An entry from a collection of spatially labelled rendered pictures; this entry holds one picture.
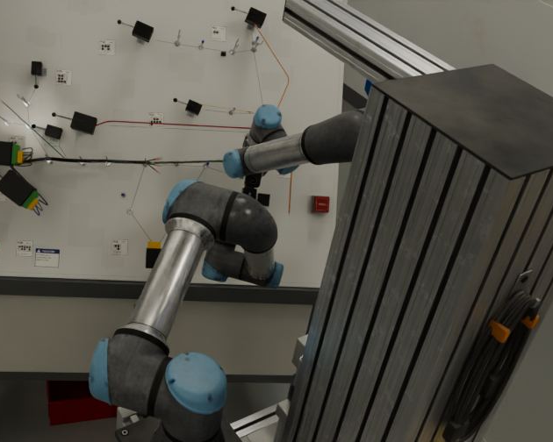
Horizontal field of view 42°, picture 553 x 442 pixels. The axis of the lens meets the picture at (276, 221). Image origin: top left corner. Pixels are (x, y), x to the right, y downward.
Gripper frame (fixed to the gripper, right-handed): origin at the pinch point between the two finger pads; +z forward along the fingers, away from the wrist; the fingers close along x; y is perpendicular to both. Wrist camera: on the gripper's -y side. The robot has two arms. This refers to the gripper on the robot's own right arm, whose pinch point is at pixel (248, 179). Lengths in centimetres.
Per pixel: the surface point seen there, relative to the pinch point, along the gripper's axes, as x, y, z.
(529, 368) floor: -160, -23, 118
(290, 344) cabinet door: -25, -39, 48
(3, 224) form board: 74, -18, 14
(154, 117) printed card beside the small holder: 31.6, 17.3, -1.9
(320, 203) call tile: -25.2, -3.4, 5.1
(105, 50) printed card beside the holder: 49, 35, -10
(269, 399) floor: -29, -47, 108
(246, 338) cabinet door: -8, -39, 46
